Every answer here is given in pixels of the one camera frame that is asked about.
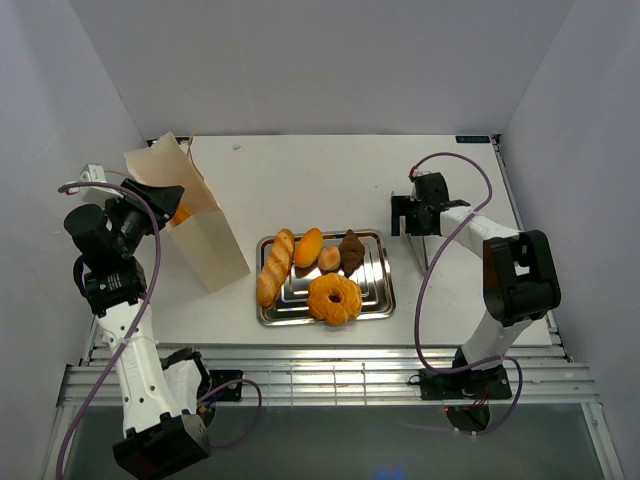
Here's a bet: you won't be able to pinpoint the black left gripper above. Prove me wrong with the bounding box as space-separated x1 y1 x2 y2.
103 178 185 257

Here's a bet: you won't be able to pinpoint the short loaf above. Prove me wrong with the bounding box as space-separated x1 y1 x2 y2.
172 204 193 225

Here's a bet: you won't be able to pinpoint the metal tongs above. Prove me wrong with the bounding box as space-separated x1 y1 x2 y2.
405 234 429 277

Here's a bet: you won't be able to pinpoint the beige paper bag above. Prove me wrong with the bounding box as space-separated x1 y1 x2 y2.
124 133 250 292

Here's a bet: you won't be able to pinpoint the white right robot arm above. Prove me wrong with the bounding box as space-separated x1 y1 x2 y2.
391 173 561 397

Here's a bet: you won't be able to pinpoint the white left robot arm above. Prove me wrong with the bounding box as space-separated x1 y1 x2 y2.
61 179 212 479

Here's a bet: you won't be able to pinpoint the blue label right corner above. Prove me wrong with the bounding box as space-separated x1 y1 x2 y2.
455 135 491 144

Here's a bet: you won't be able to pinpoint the brown chocolate croissant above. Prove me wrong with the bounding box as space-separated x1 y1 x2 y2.
338 229 366 277

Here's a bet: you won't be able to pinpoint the small round bun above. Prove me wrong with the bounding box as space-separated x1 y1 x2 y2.
317 246 341 272

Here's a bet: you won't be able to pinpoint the metal tray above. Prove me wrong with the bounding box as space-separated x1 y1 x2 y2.
255 228 397 328

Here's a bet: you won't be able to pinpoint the orange oval bun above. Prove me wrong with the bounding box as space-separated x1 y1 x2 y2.
294 228 323 268

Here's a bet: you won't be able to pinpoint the twisted loaf back left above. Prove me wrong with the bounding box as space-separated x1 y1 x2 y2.
256 228 295 308

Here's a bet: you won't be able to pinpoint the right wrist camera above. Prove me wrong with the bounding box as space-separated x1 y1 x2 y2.
409 166 424 182

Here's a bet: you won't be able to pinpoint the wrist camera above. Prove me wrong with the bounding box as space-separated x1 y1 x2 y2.
66 164 122 207
409 166 424 182

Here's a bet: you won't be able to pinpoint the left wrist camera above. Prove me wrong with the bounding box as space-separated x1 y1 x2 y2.
66 164 122 207

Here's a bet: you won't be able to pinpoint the ring shaped bread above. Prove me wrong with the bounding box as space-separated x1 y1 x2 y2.
307 273 362 327

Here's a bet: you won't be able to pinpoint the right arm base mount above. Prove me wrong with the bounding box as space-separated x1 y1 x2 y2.
407 366 512 435

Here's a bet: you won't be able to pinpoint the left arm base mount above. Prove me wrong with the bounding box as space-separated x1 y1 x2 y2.
172 367 245 416

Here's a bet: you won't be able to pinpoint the aluminium frame rail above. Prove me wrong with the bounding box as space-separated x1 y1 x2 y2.
57 344 601 409

